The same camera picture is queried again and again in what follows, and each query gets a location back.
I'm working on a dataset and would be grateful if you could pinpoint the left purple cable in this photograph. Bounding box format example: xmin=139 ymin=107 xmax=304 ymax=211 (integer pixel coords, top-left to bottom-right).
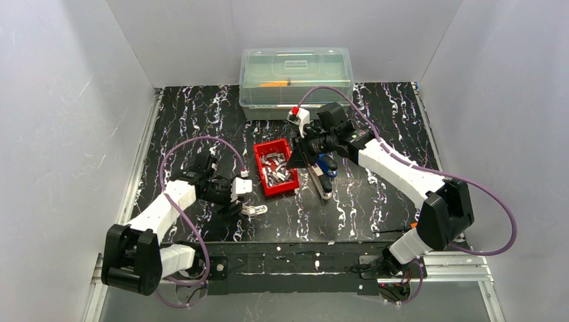
xmin=153 ymin=136 xmax=250 ymax=309

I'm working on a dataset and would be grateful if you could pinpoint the pile of staple strips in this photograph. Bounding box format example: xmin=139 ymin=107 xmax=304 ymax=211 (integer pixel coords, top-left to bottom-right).
xmin=260 ymin=152 xmax=293 ymax=187

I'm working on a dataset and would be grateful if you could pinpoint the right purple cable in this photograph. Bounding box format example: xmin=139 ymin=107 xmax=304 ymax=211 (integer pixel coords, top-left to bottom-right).
xmin=295 ymin=85 xmax=519 ymax=307

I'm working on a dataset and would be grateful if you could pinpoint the black silver stapler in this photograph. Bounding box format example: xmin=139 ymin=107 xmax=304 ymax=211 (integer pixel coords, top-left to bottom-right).
xmin=308 ymin=165 xmax=332 ymax=201

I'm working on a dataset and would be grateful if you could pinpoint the blue stapler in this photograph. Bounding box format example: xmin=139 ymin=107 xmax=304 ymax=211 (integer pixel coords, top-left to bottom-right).
xmin=316 ymin=154 xmax=338 ymax=178

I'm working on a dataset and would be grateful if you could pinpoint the clear plastic storage box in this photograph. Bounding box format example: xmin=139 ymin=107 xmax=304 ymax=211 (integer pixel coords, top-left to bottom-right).
xmin=239 ymin=47 xmax=354 ymax=121

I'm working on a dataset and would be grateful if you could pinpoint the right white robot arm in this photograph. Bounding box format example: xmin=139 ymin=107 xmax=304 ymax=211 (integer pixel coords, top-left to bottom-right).
xmin=287 ymin=103 xmax=474 ymax=272

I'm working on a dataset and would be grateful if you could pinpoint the orange handled screwdriver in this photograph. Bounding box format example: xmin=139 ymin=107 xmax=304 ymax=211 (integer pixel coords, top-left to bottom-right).
xmin=373 ymin=223 xmax=417 ymax=234

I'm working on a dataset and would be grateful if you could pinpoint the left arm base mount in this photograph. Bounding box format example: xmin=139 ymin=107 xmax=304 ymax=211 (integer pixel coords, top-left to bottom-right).
xmin=177 ymin=254 xmax=229 ymax=282

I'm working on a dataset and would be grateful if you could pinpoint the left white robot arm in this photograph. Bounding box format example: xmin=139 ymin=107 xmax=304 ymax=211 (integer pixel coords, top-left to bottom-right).
xmin=101 ymin=152 xmax=252 ymax=295

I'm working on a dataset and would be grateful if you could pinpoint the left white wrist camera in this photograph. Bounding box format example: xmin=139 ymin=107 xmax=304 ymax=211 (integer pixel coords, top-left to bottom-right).
xmin=230 ymin=170 xmax=253 ymax=202

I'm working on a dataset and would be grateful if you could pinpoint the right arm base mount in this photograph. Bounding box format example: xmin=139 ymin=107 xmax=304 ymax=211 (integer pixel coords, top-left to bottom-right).
xmin=347 ymin=255 xmax=427 ymax=284

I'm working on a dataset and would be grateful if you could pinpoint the orange tool inside box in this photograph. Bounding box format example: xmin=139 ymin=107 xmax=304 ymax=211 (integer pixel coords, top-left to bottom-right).
xmin=259 ymin=80 xmax=291 ymax=87

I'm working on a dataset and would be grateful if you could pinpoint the purple cable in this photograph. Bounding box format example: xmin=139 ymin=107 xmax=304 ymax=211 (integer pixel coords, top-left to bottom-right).
xmin=295 ymin=85 xmax=519 ymax=307
xmin=153 ymin=136 xmax=250 ymax=309

